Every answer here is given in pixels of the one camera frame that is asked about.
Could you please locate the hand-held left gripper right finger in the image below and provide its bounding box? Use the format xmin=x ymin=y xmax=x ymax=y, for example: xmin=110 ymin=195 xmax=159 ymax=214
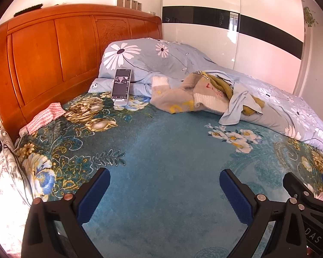
xmin=219 ymin=169 xmax=310 ymax=258

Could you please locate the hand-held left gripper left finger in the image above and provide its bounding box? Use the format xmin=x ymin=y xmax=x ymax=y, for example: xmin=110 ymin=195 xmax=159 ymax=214
xmin=21 ymin=167 xmax=111 ymax=258

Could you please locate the light blue long-sleeve shirt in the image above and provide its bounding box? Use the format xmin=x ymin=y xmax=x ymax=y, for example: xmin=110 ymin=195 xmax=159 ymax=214
xmin=218 ymin=84 xmax=263 ymax=126

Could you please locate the teal floral blanket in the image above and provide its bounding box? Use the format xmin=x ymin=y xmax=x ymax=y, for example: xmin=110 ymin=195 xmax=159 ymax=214
xmin=14 ymin=91 xmax=323 ymax=258

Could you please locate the white floral bedding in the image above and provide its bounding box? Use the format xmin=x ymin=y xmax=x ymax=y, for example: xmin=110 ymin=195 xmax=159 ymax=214
xmin=0 ymin=134 xmax=33 ymax=256

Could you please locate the pink striped cloth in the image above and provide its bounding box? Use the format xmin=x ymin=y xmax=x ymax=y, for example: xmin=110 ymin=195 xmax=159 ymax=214
xmin=26 ymin=102 xmax=67 ymax=135

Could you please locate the olive green fuzzy sweater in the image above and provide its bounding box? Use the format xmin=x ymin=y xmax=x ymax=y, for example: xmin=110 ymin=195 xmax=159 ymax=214
xmin=204 ymin=71 xmax=266 ymax=116

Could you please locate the smartphone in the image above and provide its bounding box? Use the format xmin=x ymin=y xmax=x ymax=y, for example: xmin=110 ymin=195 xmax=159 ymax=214
xmin=111 ymin=69 xmax=132 ymax=100

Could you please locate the beige knit sweater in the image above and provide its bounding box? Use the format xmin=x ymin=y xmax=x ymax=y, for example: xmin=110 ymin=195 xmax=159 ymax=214
xmin=150 ymin=70 xmax=232 ymax=115

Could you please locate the light blue daisy duvet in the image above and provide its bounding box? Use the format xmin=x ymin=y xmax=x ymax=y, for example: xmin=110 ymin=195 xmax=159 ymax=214
xmin=98 ymin=38 xmax=323 ymax=154

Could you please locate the white wardrobe with black stripe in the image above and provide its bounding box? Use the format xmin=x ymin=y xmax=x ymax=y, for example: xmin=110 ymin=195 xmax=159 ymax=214
xmin=161 ymin=0 xmax=306 ymax=98

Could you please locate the dark brush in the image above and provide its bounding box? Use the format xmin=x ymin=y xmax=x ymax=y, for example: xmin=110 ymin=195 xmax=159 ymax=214
xmin=14 ymin=3 xmax=43 ymax=17

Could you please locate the black cable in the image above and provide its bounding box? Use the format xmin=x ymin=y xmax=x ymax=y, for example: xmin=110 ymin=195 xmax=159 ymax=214
xmin=2 ymin=144 xmax=33 ymax=203

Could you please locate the plant wall sticker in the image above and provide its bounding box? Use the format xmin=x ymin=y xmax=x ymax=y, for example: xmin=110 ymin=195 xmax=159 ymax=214
xmin=303 ymin=5 xmax=318 ymax=28

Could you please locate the wall switch panel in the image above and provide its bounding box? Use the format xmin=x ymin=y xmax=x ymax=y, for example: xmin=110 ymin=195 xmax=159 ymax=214
xmin=116 ymin=0 xmax=143 ymax=11

